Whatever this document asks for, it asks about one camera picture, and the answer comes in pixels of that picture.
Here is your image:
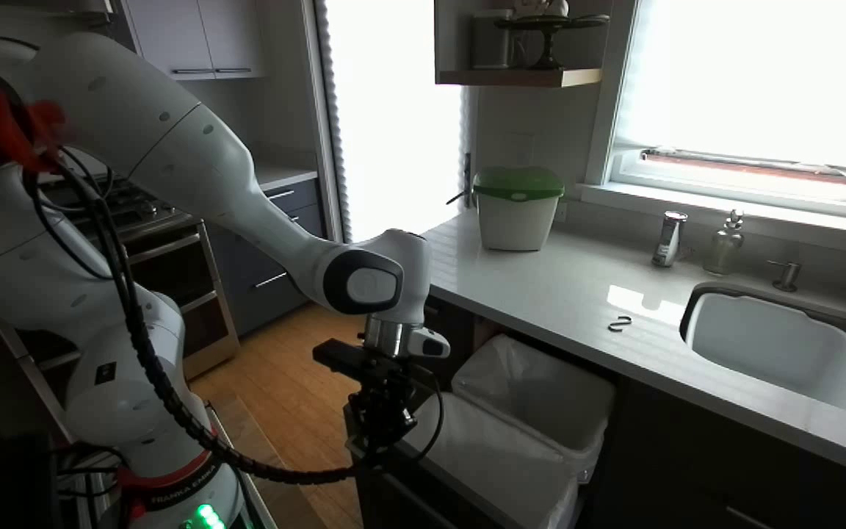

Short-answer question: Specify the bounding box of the dark base drawer cabinet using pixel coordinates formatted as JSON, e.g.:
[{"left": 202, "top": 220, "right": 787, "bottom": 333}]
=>
[{"left": 419, "top": 292, "right": 488, "bottom": 395}]

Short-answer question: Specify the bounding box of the small chrome sink knob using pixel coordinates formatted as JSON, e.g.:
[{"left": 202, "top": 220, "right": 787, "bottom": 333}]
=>
[{"left": 772, "top": 258, "right": 803, "bottom": 295}]

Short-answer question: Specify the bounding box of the stainless steel oven range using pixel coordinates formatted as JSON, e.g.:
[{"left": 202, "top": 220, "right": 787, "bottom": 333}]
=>
[{"left": 38, "top": 180, "right": 240, "bottom": 380}]

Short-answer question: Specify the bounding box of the grey drawer cabinet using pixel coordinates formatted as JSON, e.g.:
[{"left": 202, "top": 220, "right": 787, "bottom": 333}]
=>
[{"left": 209, "top": 174, "right": 330, "bottom": 340}]

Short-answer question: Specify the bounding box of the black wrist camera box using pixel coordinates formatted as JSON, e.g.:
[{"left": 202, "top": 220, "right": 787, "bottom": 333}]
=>
[{"left": 312, "top": 334, "right": 374, "bottom": 383}]

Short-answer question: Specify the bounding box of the white compost bin green lid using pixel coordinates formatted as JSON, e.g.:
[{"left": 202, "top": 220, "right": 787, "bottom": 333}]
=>
[{"left": 471, "top": 165, "right": 568, "bottom": 255}]

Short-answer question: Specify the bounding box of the robot stand platform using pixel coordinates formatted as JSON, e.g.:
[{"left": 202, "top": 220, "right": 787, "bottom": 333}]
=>
[{"left": 186, "top": 392, "right": 284, "bottom": 529}]

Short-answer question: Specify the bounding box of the dark square box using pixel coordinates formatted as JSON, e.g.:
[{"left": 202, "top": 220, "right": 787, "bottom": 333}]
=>
[{"left": 466, "top": 15, "right": 513, "bottom": 71}]

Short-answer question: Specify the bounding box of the white wall cabinet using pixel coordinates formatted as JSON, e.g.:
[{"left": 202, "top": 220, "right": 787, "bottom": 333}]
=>
[{"left": 112, "top": 0, "right": 265, "bottom": 86}]

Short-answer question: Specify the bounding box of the red cable clip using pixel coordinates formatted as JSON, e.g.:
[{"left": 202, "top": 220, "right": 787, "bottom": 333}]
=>
[{"left": 0, "top": 86, "right": 67, "bottom": 174}]

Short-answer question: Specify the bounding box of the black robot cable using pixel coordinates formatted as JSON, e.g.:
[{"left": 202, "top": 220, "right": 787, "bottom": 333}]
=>
[{"left": 23, "top": 143, "right": 446, "bottom": 489}]

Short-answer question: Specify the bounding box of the chrome tap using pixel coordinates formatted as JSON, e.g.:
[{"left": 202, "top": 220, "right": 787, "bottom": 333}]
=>
[{"left": 649, "top": 208, "right": 691, "bottom": 274}]

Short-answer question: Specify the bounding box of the white plastic waste bin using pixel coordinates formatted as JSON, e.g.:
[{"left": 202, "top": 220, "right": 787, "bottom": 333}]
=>
[
  {"left": 396, "top": 392, "right": 584, "bottom": 529},
  {"left": 450, "top": 333, "right": 618, "bottom": 481}
]

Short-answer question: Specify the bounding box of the white sink basin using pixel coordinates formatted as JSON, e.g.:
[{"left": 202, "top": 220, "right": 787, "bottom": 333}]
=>
[{"left": 679, "top": 279, "right": 846, "bottom": 424}]

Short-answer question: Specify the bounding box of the white window frame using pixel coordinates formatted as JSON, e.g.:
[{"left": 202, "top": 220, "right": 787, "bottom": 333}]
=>
[{"left": 582, "top": 0, "right": 846, "bottom": 227}]

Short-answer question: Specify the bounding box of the dark sink base cabinet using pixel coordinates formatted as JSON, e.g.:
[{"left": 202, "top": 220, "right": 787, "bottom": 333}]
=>
[{"left": 578, "top": 375, "right": 846, "bottom": 529}]

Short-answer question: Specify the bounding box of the dark waste bin drawer front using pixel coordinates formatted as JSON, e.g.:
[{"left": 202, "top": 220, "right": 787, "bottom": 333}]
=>
[{"left": 349, "top": 449, "right": 506, "bottom": 529}]

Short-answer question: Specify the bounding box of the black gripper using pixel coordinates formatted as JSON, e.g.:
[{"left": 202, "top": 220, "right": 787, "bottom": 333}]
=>
[{"left": 343, "top": 349, "right": 428, "bottom": 464}]

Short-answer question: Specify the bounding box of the wooden wall shelf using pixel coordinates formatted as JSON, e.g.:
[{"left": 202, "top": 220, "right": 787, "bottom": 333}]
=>
[{"left": 433, "top": 0, "right": 615, "bottom": 95}]

